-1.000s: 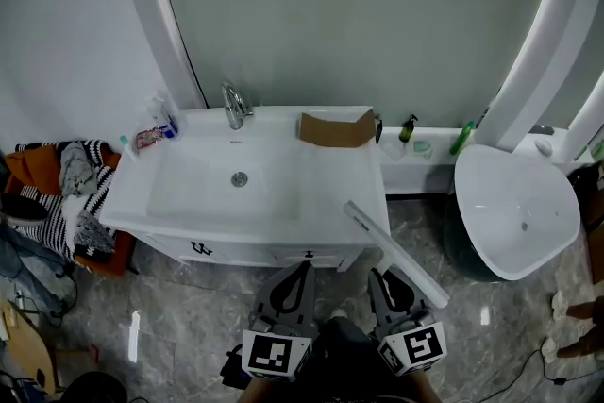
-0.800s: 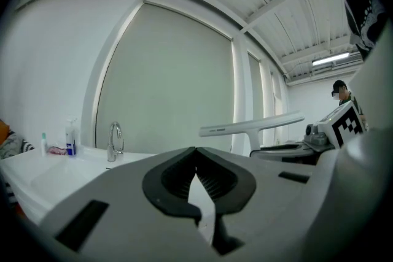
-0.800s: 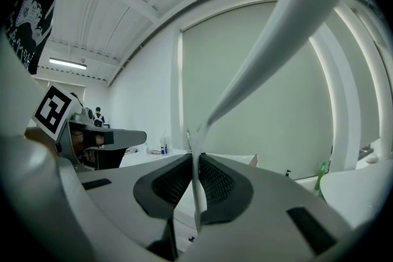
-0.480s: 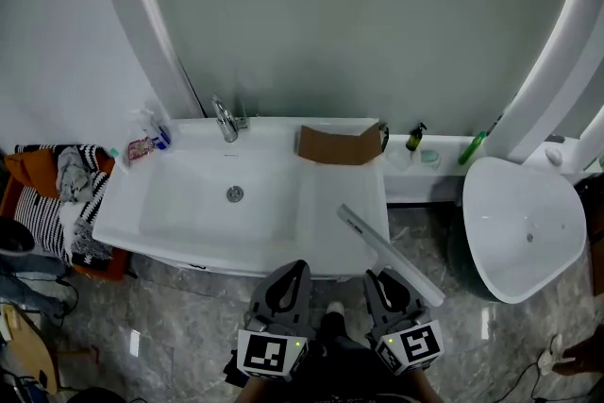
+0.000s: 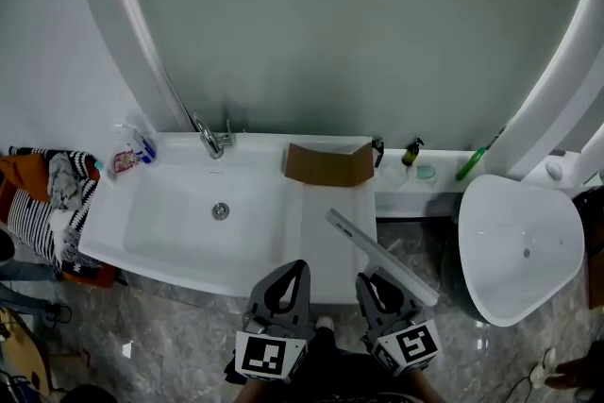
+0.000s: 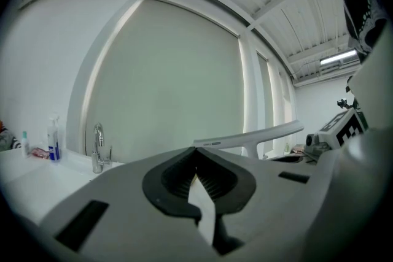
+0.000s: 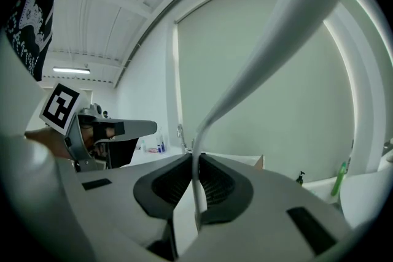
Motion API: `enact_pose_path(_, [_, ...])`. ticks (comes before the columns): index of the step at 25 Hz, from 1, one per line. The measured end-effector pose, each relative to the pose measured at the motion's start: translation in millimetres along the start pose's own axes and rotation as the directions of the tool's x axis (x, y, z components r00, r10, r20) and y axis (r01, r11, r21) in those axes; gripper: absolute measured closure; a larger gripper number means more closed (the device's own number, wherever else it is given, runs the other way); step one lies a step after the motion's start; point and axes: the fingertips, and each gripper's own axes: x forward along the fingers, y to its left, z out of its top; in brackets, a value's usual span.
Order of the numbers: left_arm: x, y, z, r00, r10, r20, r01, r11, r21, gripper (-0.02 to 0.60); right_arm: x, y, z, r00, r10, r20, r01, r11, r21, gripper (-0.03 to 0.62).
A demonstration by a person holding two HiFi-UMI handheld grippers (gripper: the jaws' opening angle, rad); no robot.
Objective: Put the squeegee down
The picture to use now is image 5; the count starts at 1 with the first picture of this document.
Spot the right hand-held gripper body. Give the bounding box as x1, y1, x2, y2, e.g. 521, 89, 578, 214
360, 304, 443, 378

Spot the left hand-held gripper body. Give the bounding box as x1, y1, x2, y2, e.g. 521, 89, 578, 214
233, 299, 316, 384

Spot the grey squeegee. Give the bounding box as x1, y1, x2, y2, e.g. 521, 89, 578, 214
325, 208, 441, 309

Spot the person's left forearm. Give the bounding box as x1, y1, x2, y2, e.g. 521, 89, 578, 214
241, 376, 294, 403

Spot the person's right forearm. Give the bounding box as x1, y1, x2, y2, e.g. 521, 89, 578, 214
399, 366, 448, 403

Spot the white rectangular sink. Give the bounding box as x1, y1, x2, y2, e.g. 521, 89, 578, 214
76, 131, 379, 307

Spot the white ledge shelf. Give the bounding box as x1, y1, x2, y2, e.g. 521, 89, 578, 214
374, 147, 584, 220

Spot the white oval bathtub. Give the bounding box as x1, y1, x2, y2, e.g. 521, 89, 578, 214
458, 174, 587, 328

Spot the brown cardboard piece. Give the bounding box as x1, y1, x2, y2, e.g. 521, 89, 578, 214
283, 141, 376, 189

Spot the dark pump bottle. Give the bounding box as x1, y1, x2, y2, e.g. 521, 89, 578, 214
401, 136, 426, 168

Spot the green bottle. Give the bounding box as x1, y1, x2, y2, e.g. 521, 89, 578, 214
455, 146, 488, 182

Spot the chrome faucet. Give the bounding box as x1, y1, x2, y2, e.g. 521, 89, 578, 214
192, 111, 238, 160

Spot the blue white tube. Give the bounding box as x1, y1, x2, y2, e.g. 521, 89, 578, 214
132, 128, 159, 165

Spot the red patterned pouch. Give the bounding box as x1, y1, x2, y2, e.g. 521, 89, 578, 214
112, 148, 143, 176

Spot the clear plastic bag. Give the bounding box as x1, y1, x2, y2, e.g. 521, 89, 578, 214
110, 111, 144, 150

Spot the grey crumpled cloth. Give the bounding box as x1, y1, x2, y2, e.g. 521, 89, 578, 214
46, 152, 87, 212

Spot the black white striped cloth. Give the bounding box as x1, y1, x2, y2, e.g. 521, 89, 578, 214
6, 145, 104, 276

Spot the wooden board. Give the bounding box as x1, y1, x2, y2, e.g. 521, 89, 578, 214
0, 306, 52, 398

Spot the orange chair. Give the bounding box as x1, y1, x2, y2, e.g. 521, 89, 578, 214
0, 152, 117, 290

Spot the white plug with cable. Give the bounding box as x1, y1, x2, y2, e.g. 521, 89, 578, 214
499, 346, 559, 403

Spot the white shower enclosure frame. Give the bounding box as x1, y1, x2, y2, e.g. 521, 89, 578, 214
63, 0, 604, 190

